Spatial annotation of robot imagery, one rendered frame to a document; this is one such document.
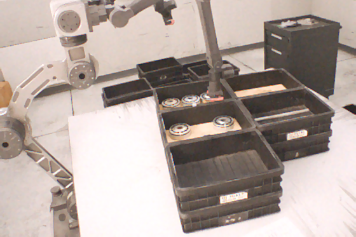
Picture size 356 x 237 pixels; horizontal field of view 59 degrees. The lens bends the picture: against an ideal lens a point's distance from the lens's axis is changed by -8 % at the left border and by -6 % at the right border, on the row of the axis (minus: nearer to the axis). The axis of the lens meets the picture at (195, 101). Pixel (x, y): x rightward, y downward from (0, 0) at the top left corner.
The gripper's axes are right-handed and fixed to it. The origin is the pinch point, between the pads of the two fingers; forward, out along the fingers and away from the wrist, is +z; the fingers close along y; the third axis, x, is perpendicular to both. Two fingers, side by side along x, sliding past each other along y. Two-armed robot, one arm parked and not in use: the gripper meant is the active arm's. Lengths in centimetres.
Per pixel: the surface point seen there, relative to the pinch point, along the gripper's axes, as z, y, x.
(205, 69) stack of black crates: 32, 137, -14
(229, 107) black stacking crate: -2.6, -9.1, -5.7
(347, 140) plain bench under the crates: 14, -26, -66
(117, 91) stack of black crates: 37, 115, 67
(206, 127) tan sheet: 4.4, -14.4, 6.9
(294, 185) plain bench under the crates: 16, -52, -27
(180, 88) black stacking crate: -2.9, 19.1, 16.8
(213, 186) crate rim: -4, -69, 12
